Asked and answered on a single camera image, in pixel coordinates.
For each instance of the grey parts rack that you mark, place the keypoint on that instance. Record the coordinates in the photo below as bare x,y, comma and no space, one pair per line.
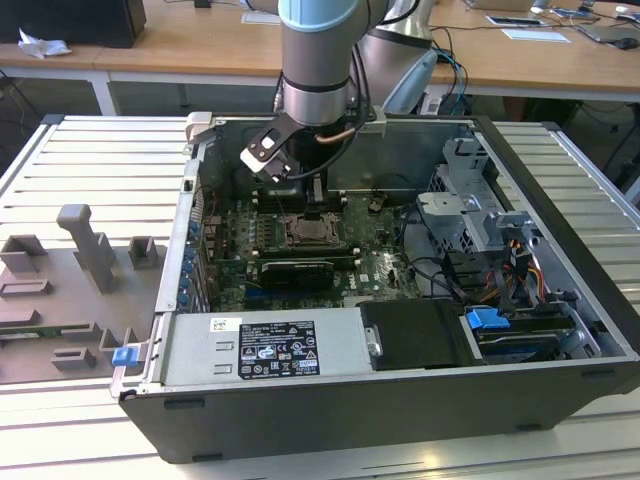
75,300

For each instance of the black RAM slots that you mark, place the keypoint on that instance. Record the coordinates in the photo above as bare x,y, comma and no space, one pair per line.
336,201
310,252

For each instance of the black box on desk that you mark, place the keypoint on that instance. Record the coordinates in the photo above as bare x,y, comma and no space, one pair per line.
70,20

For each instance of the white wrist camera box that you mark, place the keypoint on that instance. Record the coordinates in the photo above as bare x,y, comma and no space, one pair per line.
267,147

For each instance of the black open PC case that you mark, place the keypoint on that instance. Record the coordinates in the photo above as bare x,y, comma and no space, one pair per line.
350,420

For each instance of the grey metal drive cage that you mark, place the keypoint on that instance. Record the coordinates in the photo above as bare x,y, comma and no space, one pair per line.
465,210

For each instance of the white power adapter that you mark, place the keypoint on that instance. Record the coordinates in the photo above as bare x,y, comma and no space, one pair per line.
432,104

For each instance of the black graphics card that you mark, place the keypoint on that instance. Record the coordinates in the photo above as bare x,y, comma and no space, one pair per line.
297,275

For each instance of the black computer mouse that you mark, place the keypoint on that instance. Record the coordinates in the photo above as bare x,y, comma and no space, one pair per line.
626,43

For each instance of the blue case latch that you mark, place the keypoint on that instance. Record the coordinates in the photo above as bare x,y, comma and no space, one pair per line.
125,357

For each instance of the silver power supply unit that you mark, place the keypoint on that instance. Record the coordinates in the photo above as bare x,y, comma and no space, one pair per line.
200,350

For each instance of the CPU socket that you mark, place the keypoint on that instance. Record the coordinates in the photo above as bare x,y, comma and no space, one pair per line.
339,235

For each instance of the blue disk carrier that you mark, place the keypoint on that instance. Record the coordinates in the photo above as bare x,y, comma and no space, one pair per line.
486,319

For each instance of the green motherboard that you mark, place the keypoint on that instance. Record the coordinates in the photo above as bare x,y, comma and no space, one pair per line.
385,270

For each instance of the black plastic shroud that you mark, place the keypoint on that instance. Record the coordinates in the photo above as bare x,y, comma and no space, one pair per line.
415,335

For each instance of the black power supply label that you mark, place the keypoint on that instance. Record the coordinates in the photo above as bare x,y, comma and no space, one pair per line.
277,350

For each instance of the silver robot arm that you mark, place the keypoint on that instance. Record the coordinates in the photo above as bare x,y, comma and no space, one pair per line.
315,60

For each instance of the grey laptop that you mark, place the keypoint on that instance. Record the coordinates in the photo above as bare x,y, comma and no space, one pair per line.
607,32

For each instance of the crumpled white paper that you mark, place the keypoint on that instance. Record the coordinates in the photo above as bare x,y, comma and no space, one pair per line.
42,45

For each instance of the white paper sheet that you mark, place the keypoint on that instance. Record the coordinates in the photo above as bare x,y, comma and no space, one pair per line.
535,35

